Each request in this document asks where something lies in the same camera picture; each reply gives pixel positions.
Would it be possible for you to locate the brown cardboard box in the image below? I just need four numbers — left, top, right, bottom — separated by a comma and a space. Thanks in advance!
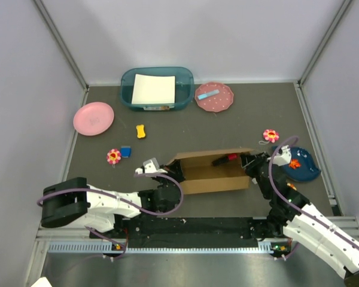
168, 148, 254, 195

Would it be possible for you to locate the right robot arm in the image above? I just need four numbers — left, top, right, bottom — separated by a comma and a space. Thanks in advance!
240, 151, 359, 286

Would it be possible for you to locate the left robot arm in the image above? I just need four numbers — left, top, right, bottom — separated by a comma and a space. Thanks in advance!
37, 158, 185, 237

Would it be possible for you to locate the pink flower toy right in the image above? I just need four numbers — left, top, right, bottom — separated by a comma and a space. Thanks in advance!
258, 129, 280, 145

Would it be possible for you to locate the pink flower toy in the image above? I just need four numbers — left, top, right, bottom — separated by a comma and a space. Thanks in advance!
258, 129, 280, 145
107, 149, 121, 165

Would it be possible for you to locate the orange crab toy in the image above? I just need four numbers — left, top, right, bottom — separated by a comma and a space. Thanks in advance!
289, 159, 302, 170

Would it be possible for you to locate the orange sun flower toy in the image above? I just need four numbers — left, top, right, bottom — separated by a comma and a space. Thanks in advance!
287, 183, 297, 191

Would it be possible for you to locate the yellow bone-shaped eraser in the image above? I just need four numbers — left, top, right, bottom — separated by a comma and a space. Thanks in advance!
136, 124, 146, 139

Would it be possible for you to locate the blue eraser block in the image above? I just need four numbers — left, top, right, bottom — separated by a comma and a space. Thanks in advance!
120, 146, 132, 158

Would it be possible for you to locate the dark blue leaf plate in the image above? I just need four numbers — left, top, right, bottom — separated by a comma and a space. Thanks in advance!
280, 146, 321, 182

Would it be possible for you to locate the pink flower toy left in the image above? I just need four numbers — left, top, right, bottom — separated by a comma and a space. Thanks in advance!
107, 149, 121, 165

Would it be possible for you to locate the pink dotted plate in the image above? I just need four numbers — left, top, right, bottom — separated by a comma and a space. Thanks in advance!
194, 82, 234, 113

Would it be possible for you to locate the teal plastic basin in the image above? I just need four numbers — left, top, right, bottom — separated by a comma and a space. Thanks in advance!
119, 66, 195, 111

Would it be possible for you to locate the light blue chalk stick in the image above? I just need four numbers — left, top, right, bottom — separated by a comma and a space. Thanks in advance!
197, 89, 220, 100

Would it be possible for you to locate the white paper sheet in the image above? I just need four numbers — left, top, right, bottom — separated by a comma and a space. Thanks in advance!
132, 74, 176, 105

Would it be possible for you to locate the plain pink plate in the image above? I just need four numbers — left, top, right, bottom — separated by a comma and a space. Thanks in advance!
73, 102, 114, 136

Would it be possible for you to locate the white object bottom corner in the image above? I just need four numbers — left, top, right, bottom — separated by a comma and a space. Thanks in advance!
31, 277, 52, 287

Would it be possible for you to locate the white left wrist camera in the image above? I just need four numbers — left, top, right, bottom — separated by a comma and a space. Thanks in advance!
134, 158, 168, 178

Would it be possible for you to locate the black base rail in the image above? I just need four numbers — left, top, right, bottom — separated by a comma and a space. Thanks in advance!
97, 216, 282, 240

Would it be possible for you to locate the grey slotted cable duct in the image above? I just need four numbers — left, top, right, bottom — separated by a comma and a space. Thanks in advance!
48, 242, 291, 255

